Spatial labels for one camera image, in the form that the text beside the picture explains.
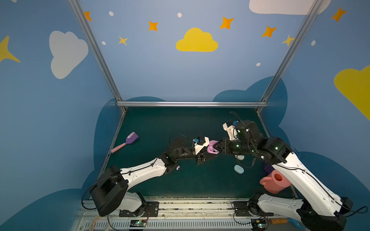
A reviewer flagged purple earbud charging case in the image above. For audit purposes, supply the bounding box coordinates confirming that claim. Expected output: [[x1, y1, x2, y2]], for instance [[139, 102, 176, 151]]
[[207, 140, 219, 155]]

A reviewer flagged light blue earbud charging case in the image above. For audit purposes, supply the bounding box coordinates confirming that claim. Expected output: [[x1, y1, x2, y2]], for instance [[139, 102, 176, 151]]
[[233, 165, 244, 174]]

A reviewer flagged white earbud charging case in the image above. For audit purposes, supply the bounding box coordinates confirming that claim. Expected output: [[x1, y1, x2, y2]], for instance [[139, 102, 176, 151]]
[[235, 155, 245, 161]]

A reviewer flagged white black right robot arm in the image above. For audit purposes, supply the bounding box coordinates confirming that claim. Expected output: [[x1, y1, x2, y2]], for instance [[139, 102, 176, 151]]
[[214, 120, 353, 231]]

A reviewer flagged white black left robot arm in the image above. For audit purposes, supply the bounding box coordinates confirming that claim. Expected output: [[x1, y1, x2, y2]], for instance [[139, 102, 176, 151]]
[[88, 137, 219, 217]]

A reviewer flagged pink toy watering can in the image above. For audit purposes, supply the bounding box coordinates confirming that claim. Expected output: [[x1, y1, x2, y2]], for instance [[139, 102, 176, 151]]
[[259, 170, 291, 194]]

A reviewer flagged purple pink toy scoop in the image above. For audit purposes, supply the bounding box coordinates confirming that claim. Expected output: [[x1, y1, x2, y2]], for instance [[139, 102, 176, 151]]
[[110, 132, 139, 153]]

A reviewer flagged green controller circuit board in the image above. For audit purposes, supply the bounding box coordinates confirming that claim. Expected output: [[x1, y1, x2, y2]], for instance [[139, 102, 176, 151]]
[[251, 219, 269, 231], [130, 220, 147, 228]]

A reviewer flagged blue toy garden fork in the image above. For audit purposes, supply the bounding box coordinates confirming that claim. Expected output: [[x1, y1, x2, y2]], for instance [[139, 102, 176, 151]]
[[270, 218, 306, 230]]

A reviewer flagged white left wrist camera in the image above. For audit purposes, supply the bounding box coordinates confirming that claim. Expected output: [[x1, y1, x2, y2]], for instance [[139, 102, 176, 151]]
[[194, 136, 210, 155]]

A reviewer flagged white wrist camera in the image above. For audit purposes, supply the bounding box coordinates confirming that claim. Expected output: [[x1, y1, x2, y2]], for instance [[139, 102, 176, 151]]
[[223, 120, 238, 141], [194, 136, 210, 155]]

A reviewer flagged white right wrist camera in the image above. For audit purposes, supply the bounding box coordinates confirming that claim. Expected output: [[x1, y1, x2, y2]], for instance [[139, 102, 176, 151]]
[[223, 120, 238, 141]]

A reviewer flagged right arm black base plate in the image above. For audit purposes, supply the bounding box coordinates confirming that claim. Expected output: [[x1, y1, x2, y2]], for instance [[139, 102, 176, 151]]
[[232, 201, 263, 217]]

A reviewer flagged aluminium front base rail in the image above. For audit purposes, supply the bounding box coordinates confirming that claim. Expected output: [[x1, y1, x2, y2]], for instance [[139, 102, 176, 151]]
[[71, 197, 296, 231]]

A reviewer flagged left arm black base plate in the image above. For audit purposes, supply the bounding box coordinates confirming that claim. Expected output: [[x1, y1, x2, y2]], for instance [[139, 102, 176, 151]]
[[119, 202, 160, 218]]

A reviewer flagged aluminium back frame rail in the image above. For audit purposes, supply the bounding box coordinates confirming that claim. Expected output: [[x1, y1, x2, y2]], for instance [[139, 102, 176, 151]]
[[116, 101, 268, 108]]

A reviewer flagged aluminium left side rail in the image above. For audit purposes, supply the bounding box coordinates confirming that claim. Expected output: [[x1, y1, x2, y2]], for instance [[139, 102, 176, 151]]
[[85, 106, 124, 187]]

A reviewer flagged aluminium right corner post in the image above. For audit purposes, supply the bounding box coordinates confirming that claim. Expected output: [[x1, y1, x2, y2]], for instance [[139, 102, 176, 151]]
[[256, 0, 324, 115]]

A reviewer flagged aluminium corner post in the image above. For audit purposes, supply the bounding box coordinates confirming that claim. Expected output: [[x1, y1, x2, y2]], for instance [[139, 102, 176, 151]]
[[68, 0, 122, 103], [256, 0, 324, 115]]

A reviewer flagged aluminium left corner post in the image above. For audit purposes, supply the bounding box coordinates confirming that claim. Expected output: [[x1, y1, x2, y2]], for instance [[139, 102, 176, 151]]
[[68, 0, 122, 103]]

